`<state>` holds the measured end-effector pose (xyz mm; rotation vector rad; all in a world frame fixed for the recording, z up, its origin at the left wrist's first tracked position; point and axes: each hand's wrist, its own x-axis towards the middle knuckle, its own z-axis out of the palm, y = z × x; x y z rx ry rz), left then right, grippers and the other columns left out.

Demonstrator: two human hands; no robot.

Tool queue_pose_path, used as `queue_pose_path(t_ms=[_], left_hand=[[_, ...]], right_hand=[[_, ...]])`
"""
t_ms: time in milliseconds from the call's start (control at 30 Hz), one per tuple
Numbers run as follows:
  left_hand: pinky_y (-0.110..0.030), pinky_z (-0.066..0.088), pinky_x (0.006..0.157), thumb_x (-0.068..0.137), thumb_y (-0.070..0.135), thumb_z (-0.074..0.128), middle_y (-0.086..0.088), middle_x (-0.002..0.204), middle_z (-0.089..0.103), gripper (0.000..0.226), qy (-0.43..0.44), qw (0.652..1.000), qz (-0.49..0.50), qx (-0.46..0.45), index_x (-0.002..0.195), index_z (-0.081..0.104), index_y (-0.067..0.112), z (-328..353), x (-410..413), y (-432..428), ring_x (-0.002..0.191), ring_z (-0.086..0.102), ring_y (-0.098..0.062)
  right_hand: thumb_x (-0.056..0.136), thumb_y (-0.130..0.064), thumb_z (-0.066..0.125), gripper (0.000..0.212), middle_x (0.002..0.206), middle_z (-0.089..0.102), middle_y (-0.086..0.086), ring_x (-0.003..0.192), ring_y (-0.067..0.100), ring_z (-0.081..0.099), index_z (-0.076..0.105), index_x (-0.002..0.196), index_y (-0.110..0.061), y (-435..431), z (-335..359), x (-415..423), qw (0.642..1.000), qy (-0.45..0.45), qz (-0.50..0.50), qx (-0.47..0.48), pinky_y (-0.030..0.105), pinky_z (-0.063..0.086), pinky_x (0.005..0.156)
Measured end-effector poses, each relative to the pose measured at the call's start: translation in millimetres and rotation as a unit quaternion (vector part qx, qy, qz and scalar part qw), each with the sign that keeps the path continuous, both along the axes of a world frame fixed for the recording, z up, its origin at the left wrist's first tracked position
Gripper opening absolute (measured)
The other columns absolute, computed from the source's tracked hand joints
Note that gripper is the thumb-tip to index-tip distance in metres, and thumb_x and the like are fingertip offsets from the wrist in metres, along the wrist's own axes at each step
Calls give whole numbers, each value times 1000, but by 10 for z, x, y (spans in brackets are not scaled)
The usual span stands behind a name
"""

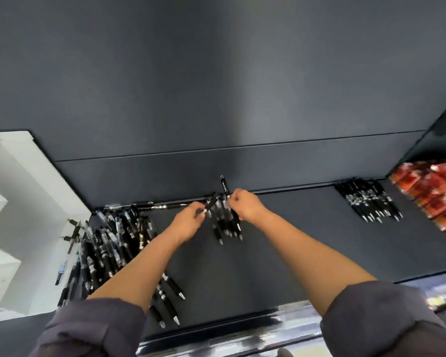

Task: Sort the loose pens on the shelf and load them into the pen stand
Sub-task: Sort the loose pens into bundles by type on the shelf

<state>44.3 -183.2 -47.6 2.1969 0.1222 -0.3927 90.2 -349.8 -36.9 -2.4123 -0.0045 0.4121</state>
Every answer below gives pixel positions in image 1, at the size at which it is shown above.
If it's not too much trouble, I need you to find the grey right sleeve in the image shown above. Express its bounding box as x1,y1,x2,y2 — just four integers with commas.
319,280,446,357

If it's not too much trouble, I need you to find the dark grey shelf unit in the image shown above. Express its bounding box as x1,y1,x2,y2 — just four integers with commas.
0,0,446,357

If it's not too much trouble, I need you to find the pile of black pens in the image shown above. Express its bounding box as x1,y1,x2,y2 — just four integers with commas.
54,201,188,330

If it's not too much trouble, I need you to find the white tiered pen holder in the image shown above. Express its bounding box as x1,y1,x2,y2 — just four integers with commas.
0,130,93,325

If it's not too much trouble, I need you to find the person's right hand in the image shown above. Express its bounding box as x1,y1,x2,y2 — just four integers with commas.
226,188,270,226

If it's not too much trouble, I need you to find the person's left hand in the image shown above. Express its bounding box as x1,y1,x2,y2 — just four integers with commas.
168,201,207,245

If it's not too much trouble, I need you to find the aligned bundle of black pens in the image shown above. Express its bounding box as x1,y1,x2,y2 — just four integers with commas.
334,177,404,224

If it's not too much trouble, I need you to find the person's left forearm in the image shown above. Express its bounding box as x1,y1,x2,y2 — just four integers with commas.
87,230,188,313

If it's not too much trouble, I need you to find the black rubber-grip pen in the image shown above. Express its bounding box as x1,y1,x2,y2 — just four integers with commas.
219,175,244,242
202,196,219,216

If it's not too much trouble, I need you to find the grey left sleeve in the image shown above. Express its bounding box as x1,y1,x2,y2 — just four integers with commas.
29,297,148,357

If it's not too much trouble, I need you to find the grey sleeve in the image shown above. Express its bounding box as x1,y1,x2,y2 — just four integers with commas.
29,297,148,357
319,280,446,357

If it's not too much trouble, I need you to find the person's right forearm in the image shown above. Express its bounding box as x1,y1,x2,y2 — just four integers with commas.
251,211,378,316

